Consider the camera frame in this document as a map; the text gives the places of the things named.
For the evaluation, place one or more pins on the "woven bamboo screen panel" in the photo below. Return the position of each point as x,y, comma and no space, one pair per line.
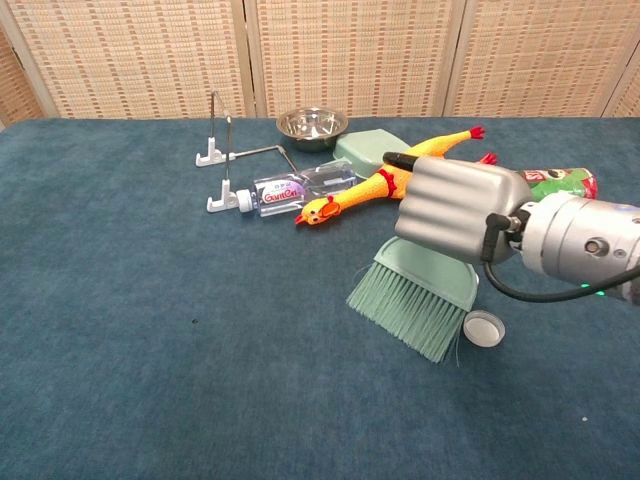
540,55
15,85
135,55
350,55
630,95

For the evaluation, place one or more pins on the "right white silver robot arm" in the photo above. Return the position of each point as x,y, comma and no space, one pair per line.
575,235

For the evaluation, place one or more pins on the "clear plastic can lid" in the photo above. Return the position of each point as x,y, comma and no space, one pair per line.
487,332

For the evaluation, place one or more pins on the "stainless steel bowl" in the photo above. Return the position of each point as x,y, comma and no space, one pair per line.
312,125

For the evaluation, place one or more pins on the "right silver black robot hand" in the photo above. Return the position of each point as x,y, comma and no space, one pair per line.
460,210

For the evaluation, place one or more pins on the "clear plastic packet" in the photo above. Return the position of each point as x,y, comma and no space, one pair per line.
280,195

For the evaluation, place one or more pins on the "mint green dustpan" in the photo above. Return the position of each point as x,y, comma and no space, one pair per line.
370,147

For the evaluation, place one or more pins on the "yellow rubber chicken toy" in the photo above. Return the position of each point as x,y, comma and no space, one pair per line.
360,190

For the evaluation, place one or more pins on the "green chips can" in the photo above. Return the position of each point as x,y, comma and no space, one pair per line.
565,185

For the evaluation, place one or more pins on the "blue felt table cover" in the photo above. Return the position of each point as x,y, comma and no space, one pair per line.
200,350

